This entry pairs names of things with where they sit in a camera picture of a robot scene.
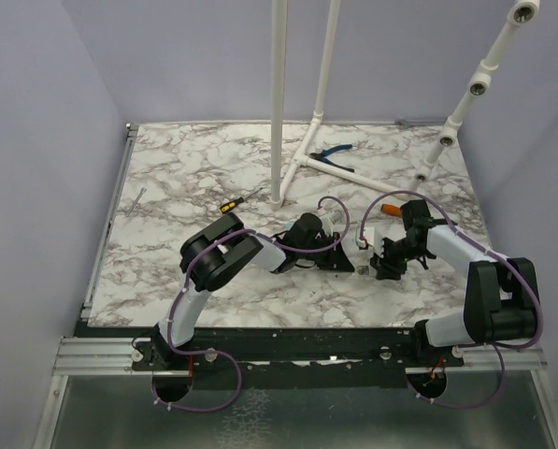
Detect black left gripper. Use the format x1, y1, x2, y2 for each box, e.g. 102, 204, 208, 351
295, 231, 352, 271

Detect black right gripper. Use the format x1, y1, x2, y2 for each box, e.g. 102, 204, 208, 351
371, 236, 427, 281

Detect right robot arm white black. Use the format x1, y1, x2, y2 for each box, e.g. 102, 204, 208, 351
370, 199, 540, 366

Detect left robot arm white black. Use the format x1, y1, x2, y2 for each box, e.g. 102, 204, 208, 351
150, 212, 354, 369

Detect yellow black screwdriver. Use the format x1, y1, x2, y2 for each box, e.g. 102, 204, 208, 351
219, 188, 261, 214

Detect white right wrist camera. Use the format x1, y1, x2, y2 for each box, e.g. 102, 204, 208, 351
351, 224, 384, 255

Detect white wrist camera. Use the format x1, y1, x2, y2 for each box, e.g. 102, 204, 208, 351
351, 224, 384, 255
319, 210, 347, 236

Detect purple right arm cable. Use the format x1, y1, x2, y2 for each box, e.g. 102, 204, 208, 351
358, 191, 544, 409

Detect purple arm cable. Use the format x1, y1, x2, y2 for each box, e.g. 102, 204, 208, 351
151, 196, 352, 413
358, 191, 544, 409

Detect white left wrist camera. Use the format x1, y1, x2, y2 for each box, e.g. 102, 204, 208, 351
319, 210, 347, 236

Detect orange handled tool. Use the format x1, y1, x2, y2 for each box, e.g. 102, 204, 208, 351
380, 204, 402, 217

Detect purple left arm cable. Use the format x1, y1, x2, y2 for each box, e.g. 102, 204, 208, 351
151, 196, 352, 413

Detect blue handled pliers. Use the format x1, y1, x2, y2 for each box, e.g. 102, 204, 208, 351
308, 143, 356, 173

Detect aluminium rail frame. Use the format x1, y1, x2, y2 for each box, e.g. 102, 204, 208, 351
50, 122, 554, 448

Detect white PVC pipe frame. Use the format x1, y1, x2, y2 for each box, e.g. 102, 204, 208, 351
268, 0, 544, 210

